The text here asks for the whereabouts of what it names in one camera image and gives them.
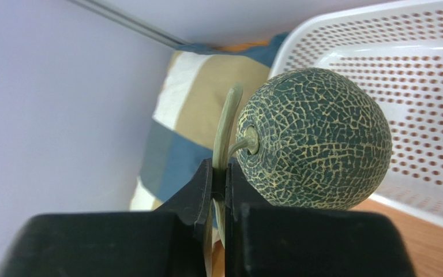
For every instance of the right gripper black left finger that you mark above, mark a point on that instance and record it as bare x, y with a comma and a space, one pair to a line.
172, 240

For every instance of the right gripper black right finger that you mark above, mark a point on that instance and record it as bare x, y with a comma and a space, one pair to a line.
266, 240

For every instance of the plaid blue beige pillow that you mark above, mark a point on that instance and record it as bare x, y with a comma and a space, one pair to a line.
188, 109

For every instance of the green fake leafy vegetable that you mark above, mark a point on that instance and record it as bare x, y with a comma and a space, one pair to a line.
309, 138

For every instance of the white perforated plastic basket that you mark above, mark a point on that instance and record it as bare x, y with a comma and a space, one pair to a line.
394, 52

